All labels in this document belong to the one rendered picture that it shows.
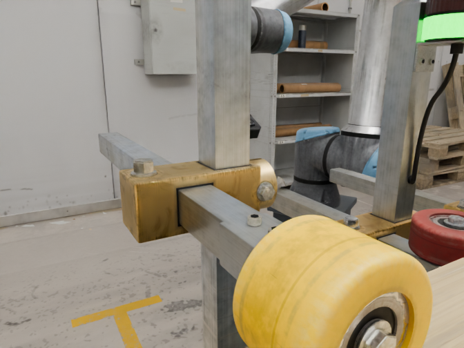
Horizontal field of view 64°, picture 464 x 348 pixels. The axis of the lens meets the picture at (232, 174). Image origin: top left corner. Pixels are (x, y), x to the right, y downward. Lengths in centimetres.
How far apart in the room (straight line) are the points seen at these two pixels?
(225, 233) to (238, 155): 11
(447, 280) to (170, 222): 22
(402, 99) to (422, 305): 32
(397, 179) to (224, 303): 26
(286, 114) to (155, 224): 341
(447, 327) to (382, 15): 103
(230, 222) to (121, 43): 283
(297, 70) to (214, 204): 349
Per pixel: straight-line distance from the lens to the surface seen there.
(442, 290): 32
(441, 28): 45
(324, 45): 366
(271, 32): 82
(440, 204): 73
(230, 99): 32
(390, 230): 50
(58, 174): 303
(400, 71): 49
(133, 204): 30
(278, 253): 17
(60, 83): 295
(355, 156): 118
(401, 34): 49
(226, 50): 32
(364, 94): 120
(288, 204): 60
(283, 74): 363
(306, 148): 128
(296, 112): 375
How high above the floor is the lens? 105
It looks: 15 degrees down
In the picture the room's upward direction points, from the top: straight up
